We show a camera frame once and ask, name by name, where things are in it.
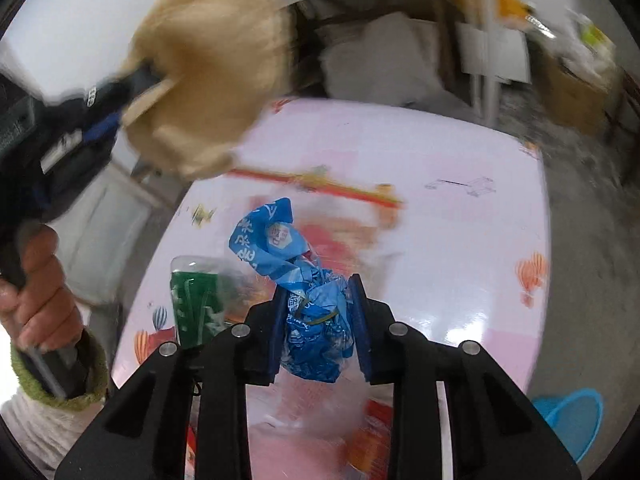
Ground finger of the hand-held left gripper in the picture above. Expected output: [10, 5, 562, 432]
[117, 57, 168, 98]
[82, 112, 126, 148]

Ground red drink can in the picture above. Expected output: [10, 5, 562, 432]
[347, 399, 396, 480]

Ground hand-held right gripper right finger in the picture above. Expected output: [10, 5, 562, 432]
[347, 274, 583, 480]

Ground blue plastic wrapper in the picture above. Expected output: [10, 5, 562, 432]
[228, 197, 356, 385]

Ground beige plush toy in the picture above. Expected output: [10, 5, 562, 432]
[120, 0, 296, 181]

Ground cardboard box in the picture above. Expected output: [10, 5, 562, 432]
[542, 55, 626, 136]

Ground person's left forearm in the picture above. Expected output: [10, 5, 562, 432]
[0, 330, 111, 480]

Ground green plastic bottle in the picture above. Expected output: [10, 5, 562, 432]
[170, 256, 251, 352]

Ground person's left hand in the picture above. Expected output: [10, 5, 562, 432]
[0, 224, 85, 352]

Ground white table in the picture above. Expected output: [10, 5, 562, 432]
[265, 0, 531, 121]

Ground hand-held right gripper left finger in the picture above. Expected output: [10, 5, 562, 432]
[54, 287, 291, 480]

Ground blue plastic basket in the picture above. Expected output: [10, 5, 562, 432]
[531, 387, 604, 464]

